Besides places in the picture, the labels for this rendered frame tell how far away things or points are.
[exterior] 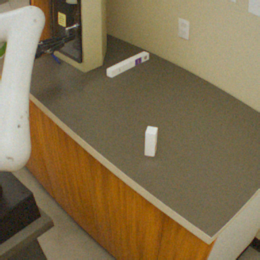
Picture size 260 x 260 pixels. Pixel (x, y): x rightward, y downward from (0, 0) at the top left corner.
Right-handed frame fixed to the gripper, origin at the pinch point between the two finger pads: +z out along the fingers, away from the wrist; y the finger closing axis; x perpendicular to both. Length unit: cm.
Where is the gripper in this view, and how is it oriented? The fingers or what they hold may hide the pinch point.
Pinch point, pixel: (67, 38)
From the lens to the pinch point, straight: 169.4
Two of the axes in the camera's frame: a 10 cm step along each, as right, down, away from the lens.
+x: -0.8, 7.1, 7.0
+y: -6.6, -5.6, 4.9
